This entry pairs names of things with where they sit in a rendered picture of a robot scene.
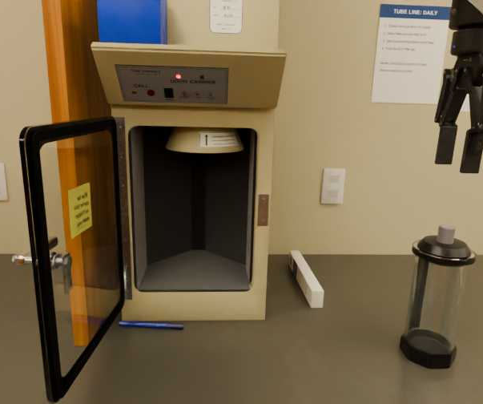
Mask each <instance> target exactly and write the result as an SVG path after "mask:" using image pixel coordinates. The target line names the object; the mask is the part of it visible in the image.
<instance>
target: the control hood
mask: <svg viewBox="0 0 483 404"><path fill-rule="evenodd" d="M91 50H92V53H93V56H94V59H95V64H96V67H97V69H98V72H99V77H100V79H101V83H102V85H103V90H104V93H105V96H106V98H107V102H108V103H109V104H116V105H147V106H178V107H239V108H270V109H275V108H276V107H277V103H278V99H279V95H280V88H281V83H282V78H283V74H284V67H285V63H286V58H287V53H288V52H287V51H286V49H272V48H251V47H228V46H184V45H161V44H139V43H116V42H92V44H91ZM115 64H117V65H142V66H167V67H215V68H229V70H228V87H227V104H216V103H157V102H126V101H124V100H123V94H122V91H121V88H120V85H119V79H118V76H117V72H116V69H115Z"/></svg>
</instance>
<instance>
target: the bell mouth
mask: <svg viewBox="0 0 483 404"><path fill-rule="evenodd" d="M165 148H166V149H168V150H171V151H175V152H189V153H229V152H240V151H242V150H243V149H244V146H243V144H242V141H241V139H240V137H239V134H238V131H237V130H236V128H235V127H173V130H172V132H171V135H170V137H169V139H168V141H167V144H166V147H165Z"/></svg>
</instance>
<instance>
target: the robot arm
mask: <svg viewBox="0 0 483 404"><path fill-rule="evenodd" d="M449 14H450V18H449V29H450V30H457V31H455V32H453V38H452V43H451V49H450V54H451V55H453V56H457V61H456V63H455V65H454V68H452V69H444V73H443V83H442V88H441V93H440V98H439V101H438V105H437V111H436V115H435V119H434V122H435V123H439V127H440V132H439V138H438V143H437V153H436V158H435V164H452V161H453V152H454V147H455V142H456V137H457V127H458V126H457V125H456V124H455V122H456V121H457V117H458V115H459V113H460V110H461V107H462V105H463V103H464V101H465V97H466V95H467V94H469V110H470V122H471V129H469V130H467V132H466V136H465V144H464V149H463V154H462V159H461V167H460V173H473V174H478V173H479V169H480V165H481V157H482V152H483V0H453V1H452V7H451V10H449ZM451 81H452V82H451ZM478 124H479V125H478Z"/></svg>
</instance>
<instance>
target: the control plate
mask: <svg viewBox="0 0 483 404"><path fill-rule="evenodd" d="M115 69H116V72H117V76H118V79H119V85H120V88H121V91H122V94H123V100H124V101H126V102H157V103H216V104H227V87H228V70H229V68H215V67H167V66H142V65H117V64H115ZM177 74H179V75H181V79H177V78H176V77H175V76H176V75H177ZM201 75H205V76H206V78H205V79H200V76H201ZM164 88H173V95H174V98H165V94H164ZM132 90H136V91H137V94H135V95H134V94H132V93H131V91H132ZM148 90H153V91H154V92H155V95H153V96H149V95H148V94H147V91H148ZM182 91H186V92H187V93H186V95H183V94H182ZM196 91H199V95H196V94H195V92H196ZM210 91H211V92H213V95H212V96H210V95H209V94H208V92H210Z"/></svg>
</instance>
